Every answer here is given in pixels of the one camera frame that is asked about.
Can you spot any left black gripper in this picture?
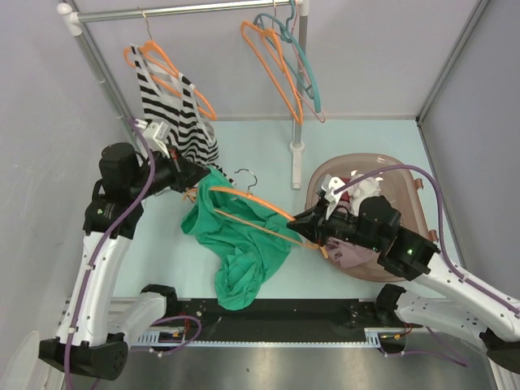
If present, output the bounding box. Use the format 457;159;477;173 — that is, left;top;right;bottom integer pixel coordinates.
128;143;210;200

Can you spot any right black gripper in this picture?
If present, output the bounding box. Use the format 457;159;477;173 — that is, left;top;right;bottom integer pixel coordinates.
287;197;383;251

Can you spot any orange hanger front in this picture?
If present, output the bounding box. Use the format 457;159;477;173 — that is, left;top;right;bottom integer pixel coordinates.
181;168;329;259

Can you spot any green tank top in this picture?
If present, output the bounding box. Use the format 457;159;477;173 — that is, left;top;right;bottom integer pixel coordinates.
180;168;301;311

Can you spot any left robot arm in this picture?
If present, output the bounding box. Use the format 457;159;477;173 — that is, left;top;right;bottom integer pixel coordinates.
39;142;210;381

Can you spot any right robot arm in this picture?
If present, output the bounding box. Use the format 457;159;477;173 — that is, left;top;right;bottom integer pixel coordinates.
287;196;519;373

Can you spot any black white striped tank top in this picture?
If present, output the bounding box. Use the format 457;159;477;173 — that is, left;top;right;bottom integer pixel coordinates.
135;68;224;172

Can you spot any pink thin hanger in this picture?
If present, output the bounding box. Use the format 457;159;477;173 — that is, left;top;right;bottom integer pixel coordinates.
284;1;326;124

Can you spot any orange hanger with striped top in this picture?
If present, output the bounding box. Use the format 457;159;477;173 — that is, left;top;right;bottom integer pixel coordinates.
123;8;217;120

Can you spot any teal hanger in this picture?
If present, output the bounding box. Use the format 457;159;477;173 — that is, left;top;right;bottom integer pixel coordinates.
253;1;323;115

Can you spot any pink mauve garment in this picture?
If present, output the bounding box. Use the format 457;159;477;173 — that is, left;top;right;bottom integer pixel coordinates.
325;237;376;268

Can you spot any white garment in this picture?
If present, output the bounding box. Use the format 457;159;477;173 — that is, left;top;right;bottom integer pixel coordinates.
348;177;381;210

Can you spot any brown plastic laundry basket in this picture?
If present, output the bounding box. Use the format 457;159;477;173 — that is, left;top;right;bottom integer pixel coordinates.
304;153;438;283

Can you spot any metal clothes rack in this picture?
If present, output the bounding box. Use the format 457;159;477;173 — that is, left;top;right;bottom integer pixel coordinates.
57;1;310;189

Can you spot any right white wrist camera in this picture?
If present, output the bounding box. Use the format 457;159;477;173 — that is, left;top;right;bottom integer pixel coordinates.
321;175;345;219

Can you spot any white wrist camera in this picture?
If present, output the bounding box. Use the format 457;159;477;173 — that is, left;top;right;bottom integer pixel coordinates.
133;119;169;157
321;175;345;219

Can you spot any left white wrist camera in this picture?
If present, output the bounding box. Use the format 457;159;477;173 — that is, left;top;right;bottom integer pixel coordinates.
133;119;169;157

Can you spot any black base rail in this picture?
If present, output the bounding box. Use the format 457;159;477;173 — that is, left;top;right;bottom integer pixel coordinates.
159;299;420;346

